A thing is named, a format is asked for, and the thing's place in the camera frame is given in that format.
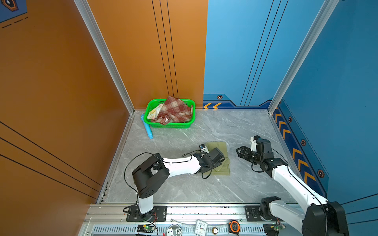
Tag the white power plug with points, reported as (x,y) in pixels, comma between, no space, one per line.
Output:
(174,230)

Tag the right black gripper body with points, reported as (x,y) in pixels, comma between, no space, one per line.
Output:
(257,158)

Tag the white square clock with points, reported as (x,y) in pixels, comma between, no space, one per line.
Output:
(201,228)

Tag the light blue tube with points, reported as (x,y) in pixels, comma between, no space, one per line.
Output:
(147,128)

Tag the right small circuit board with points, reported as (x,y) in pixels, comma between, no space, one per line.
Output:
(278,227)

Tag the red plaid skirt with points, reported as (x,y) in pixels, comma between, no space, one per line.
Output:
(174,110)

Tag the orange black tape measure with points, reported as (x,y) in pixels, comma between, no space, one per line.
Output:
(234,227)

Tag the cream yellow cloth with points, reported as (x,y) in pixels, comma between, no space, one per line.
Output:
(153,114)

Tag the green circuit board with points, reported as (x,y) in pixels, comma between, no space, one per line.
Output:
(146,230)

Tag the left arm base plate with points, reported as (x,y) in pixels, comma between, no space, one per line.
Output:
(157,214)

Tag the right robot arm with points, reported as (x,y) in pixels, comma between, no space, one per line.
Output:
(318,216)

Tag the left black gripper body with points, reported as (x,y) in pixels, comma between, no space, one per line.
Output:
(212,166)

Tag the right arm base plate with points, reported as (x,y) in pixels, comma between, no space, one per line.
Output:
(257,214)

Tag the olive green skirt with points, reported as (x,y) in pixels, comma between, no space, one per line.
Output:
(224,168)

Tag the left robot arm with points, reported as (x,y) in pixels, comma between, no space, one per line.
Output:
(150,175)

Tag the green plastic basket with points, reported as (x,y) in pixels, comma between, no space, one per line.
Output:
(155,102)

